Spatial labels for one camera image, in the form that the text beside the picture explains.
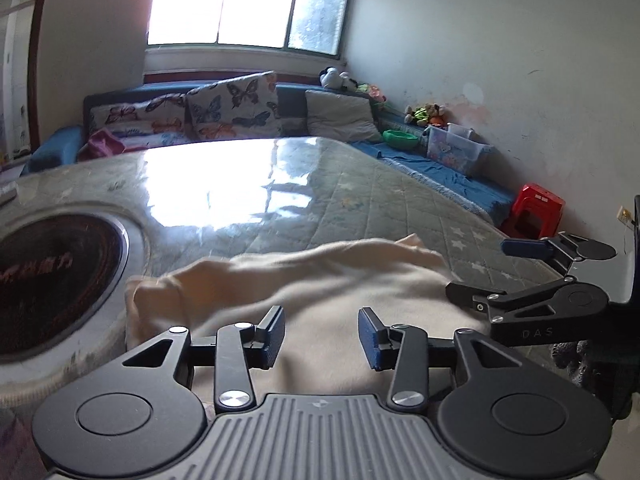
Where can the red plastic stool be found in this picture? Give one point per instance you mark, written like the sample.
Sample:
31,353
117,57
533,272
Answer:
535,207

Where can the large butterfly print cushion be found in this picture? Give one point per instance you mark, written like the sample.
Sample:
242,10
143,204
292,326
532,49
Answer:
235,105

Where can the green plastic bowl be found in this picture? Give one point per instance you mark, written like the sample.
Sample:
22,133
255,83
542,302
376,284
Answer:
400,139

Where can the black and white plush toy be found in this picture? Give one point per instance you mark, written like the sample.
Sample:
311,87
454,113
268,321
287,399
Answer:
336,79

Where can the clear plastic storage box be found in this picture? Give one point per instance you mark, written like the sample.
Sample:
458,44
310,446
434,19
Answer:
457,152

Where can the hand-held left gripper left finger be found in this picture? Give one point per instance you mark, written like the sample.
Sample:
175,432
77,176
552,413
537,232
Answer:
272,340

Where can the plain grey pillow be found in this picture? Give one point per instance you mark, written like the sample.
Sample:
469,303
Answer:
340,115

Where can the round black induction cooker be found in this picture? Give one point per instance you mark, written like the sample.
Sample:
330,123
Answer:
55,280

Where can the colourful small toys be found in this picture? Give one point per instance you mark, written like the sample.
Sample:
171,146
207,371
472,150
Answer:
371,92

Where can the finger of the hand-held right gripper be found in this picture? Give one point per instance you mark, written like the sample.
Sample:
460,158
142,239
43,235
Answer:
500,302
522,247

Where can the person's right hand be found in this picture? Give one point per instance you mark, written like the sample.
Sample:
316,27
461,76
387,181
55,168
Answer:
570,360

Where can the small white plastic box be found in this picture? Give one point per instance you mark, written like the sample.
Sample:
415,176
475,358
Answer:
460,130

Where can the cream cloth garment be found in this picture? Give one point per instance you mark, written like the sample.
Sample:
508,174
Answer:
325,285

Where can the window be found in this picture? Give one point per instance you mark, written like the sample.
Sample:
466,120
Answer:
225,2

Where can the green and yellow plush toy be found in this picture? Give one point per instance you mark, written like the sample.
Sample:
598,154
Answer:
425,115

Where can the blue corner sofa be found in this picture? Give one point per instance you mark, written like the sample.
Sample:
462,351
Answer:
450,180

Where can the pink crumpled cloth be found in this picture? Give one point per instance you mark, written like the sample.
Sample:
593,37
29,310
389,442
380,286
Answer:
100,145

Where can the long butterfly print cushion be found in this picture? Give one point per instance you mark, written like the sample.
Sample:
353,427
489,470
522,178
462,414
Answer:
140,115

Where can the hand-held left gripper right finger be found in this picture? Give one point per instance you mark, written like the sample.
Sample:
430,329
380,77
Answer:
371,342

